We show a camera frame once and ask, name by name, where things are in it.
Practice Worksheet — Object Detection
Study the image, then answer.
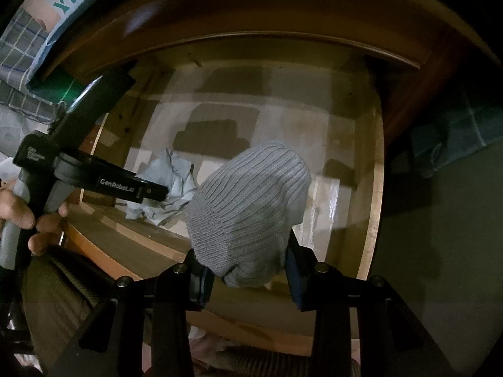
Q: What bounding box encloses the grey knitted underwear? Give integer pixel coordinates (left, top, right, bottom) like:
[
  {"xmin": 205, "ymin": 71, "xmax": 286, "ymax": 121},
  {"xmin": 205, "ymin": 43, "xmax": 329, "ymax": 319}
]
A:
[{"xmin": 184, "ymin": 140, "xmax": 313, "ymax": 288}]

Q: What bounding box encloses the wooden nightstand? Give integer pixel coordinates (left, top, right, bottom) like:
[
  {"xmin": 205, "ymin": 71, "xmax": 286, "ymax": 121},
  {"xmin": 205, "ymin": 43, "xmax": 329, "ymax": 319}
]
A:
[{"xmin": 37, "ymin": 0, "xmax": 484, "ymax": 154}]

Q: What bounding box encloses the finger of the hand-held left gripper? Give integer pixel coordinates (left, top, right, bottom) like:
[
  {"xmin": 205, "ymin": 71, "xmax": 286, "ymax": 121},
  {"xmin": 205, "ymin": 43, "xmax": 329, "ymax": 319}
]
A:
[
  {"xmin": 57, "ymin": 71, "xmax": 137, "ymax": 144},
  {"xmin": 58, "ymin": 155, "xmax": 170, "ymax": 204}
]

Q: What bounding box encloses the person's left hand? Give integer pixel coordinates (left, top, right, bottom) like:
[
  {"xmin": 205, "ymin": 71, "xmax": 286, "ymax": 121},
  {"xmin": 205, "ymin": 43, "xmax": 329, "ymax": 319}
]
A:
[{"xmin": 0, "ymin": 190, "xmax": 69, "ymax": 257}]

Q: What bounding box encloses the light blue underwear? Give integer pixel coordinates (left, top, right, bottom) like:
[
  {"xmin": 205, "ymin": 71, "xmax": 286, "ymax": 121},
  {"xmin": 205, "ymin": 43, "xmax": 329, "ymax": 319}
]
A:
[{"xmin": 125, "ymin": 148, "xmax": 197, "ymax": 227}]

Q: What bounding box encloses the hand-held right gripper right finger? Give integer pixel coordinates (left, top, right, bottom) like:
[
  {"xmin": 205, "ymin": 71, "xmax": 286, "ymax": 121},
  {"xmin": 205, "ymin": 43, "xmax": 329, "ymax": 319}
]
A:
[{"xmin": 284, "ymin": 230, "xmax": 452, "ymax": 377}]

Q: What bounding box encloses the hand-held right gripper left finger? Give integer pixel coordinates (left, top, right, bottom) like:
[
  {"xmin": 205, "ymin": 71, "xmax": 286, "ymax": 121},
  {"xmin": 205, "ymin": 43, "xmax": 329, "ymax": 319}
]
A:
[{"xmin": 45, "ymin": 248, "xmax": 216, "ymax": 377}]

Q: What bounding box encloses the person's right leg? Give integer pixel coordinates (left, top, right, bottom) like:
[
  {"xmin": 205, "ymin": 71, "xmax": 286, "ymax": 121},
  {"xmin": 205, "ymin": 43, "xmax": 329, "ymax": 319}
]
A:
[{"xmin": 212, "ymin": 343, "xmax": 360, "ymax": 377}]

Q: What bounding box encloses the wooden drawer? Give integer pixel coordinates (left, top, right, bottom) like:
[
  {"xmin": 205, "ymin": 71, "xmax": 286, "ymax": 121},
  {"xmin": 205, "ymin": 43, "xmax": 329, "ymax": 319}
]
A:
[{"xmin": 59, "ymin": 33, "xmax": 386, "ymax": 356}]

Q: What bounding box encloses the white sheer cloth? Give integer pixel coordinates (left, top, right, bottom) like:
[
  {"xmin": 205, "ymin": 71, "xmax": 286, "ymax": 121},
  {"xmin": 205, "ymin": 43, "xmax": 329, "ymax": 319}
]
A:
[{"xmin": 0, "ymin": 106, "xmax": 52, "ymax": 181}]

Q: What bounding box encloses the grey plaid cloth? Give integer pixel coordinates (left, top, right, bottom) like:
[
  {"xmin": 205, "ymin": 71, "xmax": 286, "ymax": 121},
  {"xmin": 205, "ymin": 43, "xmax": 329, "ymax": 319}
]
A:
[{"xmin": 0, "ymin": 8, "xmax": 59, "ymax": 122}]

